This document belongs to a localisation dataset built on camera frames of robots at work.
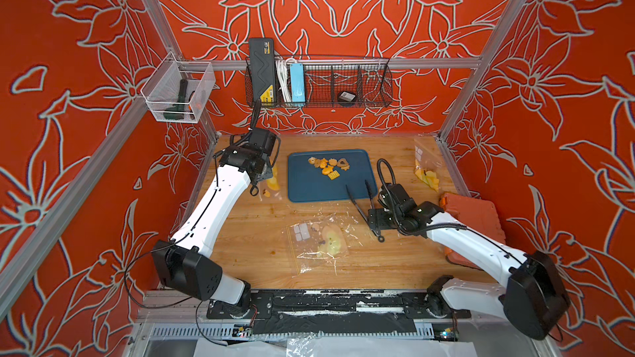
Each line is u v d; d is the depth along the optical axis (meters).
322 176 1.04
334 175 1.03
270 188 0.87
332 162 1.07
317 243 0.86
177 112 0.78
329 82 0.96
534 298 0.39
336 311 0.73
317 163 1.07
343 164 1.06
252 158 0.52
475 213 0.87
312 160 1.08
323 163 1.07
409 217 0.60
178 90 0.88
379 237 0.86
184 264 0.39
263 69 0.88
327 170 1.04
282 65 0.87
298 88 0.91
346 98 0.95
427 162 1.03
